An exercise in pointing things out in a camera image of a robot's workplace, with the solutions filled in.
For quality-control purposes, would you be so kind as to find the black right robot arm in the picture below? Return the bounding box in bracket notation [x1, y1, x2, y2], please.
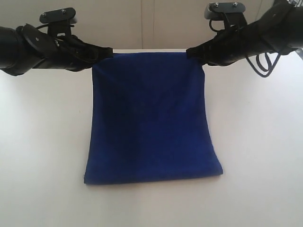
[186, 0, 303, 66]

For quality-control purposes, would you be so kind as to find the blue towel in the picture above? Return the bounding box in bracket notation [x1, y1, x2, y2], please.
[84, 52, 223, 185]

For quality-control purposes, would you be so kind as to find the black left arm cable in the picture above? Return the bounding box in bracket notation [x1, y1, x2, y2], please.
[35, 23, 95, 64]

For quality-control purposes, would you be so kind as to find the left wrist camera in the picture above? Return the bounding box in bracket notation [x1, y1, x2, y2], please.
[37, 8, 77, 37]

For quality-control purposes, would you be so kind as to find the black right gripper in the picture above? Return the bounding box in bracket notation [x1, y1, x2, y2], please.
[186, 21, 294, 66]

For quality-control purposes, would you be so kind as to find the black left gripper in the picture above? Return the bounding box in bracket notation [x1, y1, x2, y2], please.
[21, 24, 113, 71]

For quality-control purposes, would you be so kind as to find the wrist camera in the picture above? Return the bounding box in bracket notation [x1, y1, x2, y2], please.
[204, 2, 248, 27]
[37, 8, 77, 37]

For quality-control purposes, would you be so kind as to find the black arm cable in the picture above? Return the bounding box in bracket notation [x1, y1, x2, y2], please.
[245, 47, 281, 78]
[35, 23, 95, 64]

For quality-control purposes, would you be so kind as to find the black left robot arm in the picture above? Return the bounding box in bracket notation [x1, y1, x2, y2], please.
[0, 24, 114, 76]

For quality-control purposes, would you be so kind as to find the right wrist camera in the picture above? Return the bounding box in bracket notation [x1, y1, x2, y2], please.
[204, 2, 248, 27]

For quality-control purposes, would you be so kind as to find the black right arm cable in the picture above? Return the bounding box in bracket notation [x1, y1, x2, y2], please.
[245, 47, 281, 78]

